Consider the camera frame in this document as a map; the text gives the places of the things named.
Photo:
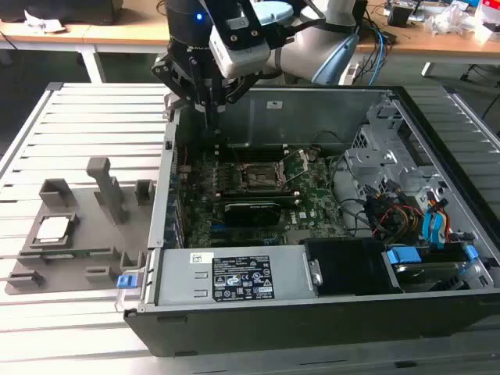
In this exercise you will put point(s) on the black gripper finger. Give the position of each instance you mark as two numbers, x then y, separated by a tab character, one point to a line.
176	74
238	88

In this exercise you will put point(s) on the silver CPU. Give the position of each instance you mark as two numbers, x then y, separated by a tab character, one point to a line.
52	230

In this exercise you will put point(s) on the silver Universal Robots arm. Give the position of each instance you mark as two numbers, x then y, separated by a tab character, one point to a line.
304	51

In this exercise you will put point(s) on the CPU socket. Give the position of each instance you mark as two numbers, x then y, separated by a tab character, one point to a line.
258	177

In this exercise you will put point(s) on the wooden desk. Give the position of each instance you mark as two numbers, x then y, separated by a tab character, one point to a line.
58	39
129	31

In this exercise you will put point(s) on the black RAM slot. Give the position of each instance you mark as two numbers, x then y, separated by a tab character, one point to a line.
254	192
273	199
258	147

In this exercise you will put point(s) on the round coin battery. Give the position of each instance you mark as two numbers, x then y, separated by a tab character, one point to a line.
313	155

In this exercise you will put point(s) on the white power strip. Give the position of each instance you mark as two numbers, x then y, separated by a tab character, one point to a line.
349	74

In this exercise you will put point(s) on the black graphics card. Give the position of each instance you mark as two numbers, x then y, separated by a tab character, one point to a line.
250	215

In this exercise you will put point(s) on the green motherboard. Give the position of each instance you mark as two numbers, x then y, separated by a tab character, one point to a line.
312	195

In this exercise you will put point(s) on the large black box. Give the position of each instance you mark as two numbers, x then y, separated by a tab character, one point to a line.
58	9

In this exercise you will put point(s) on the crumpled white paper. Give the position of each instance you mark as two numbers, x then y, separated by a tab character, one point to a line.
39	23

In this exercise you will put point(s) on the silver metal drive cage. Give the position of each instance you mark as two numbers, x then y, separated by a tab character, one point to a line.
371	162

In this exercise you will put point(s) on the grey chipset heatsink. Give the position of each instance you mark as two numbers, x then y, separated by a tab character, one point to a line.
297	236

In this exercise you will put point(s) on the small black container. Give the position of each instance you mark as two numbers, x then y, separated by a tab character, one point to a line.
399	17

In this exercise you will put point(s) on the grey parts rack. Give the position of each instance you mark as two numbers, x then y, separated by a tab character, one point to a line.
90	234

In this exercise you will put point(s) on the green RAM stick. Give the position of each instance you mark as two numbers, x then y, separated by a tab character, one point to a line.
90	253

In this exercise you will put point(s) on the silver power supply with label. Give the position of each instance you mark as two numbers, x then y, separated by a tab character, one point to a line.
176	277

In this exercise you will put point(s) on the blue plastic latch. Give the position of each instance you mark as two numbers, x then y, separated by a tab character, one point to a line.
126	282

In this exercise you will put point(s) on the clear plastic bags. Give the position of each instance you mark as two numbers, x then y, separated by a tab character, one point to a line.
449	21

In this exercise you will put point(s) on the black chair base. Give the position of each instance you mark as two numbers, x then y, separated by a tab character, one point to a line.
474	72

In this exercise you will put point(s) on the black PC case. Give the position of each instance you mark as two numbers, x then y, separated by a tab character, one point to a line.
273	328

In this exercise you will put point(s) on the white and red box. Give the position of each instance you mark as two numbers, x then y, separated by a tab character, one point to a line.
488	27

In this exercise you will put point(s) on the hard disk in blue carrier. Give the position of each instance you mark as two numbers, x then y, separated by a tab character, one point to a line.
422	271

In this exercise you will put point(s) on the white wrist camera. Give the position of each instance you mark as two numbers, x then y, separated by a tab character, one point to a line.
242	58

